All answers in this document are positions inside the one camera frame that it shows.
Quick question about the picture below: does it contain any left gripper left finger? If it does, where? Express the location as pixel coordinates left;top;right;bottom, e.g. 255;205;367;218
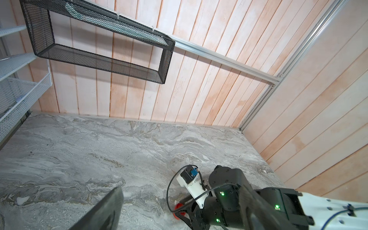
70;186;124;230

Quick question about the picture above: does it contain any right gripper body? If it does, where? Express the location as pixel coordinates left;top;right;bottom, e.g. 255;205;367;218
174;196;227;230

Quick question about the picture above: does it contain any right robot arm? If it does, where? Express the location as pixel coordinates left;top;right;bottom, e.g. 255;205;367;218
171;165;368;230

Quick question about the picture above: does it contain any white wire shelf rack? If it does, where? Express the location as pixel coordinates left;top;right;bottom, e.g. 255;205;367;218
0;24;53;143

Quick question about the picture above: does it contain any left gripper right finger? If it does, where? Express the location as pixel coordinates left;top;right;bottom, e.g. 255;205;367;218
239;186;296;230

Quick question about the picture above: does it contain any black mesh wall basket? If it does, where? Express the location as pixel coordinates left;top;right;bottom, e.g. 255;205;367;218
19;0;176;84

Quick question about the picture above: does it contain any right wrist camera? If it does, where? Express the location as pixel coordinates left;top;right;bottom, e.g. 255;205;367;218
173;164;209;205

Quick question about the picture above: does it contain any red jar lid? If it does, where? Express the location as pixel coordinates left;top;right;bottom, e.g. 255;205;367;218
173;203;186;220

